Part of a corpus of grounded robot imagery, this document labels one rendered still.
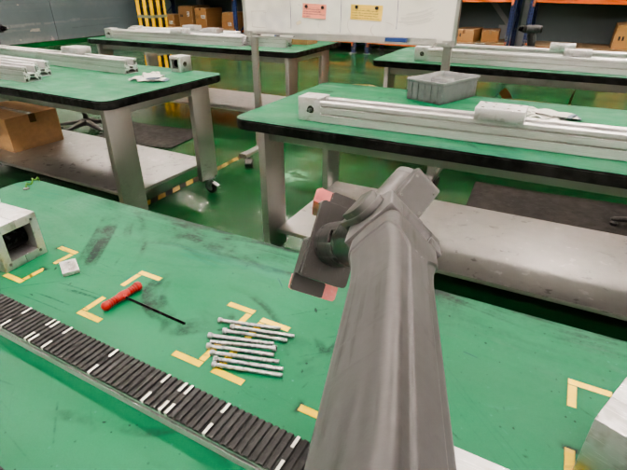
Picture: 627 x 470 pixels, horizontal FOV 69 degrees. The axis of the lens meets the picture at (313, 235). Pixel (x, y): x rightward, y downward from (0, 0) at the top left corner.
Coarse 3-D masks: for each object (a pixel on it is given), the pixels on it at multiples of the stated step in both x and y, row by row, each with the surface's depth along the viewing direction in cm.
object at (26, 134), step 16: (0, 112) 332; (16, 112) 331; (32, 112) 330; (48, 112) 338; (0, 128) 320; (16, 128) 321; (32, 128) 330; (48, 128) 340; (0, 144) 330; (16, 144) 324; (32, 144) 333
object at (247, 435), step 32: (0, 320) 71; (32, 320) 71; (64, 352) 65; (96, 352) 65; (128, 384) 60; (160, 384) 60; (192, 416) 55; (224, 416) 56; (256, 416) 55; (256, 448) 52; (288, 448) 52
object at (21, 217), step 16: (0, 208) 92; (16, 208) 92; (0, 224) 86; (16, 224) 88; (32, 224) 91; (0, 240) 86; (16, 240) 91; (32, 240) 93; (0, 256) 87; (16, 256) 91; (32, 256) 93
